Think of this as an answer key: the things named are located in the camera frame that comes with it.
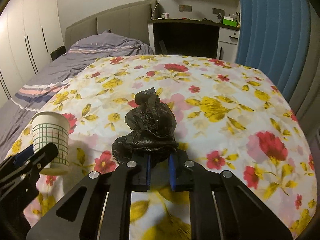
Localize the green grid paper cup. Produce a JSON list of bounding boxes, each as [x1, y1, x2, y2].
[[31, 111, 71, 176]]

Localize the black plastic bag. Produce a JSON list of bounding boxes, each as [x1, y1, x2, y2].
[[112, 88, 178, 166]]

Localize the floral bed sheet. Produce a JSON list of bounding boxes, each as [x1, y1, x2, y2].
[[1, 55, 319, 239]]

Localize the white wardrobe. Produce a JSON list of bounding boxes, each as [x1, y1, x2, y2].
[[1, 0, 64, 105]]

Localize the dark desk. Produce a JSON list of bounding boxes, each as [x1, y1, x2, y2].
[[148, 19, 240, 59]]

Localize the white drawer cabinet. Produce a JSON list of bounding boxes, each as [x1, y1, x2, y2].
[[216, 28, 239, 63]]

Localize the grey upholstered headboard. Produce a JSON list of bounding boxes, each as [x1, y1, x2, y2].
[[65, 0, 158, 49]]

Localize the white mug on desk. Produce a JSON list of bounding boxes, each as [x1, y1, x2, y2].
[[161, 12, 170, 20]]

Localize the green box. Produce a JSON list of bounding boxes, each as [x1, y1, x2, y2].
[[222, 16, 238, 27]]

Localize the blue grey curtain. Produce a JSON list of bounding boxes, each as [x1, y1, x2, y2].
[[236, 0, 319, 140]]

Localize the grey wall socket left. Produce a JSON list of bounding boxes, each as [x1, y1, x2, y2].
[[178, 5, 192, 12]]

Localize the grey wall socket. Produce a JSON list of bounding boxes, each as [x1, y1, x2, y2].
[[178, 5, 192, 12], [212, 8, 225, 16]]

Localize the grey wall socket right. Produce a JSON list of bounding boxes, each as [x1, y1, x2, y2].
[[212, 8, 225, 16]]

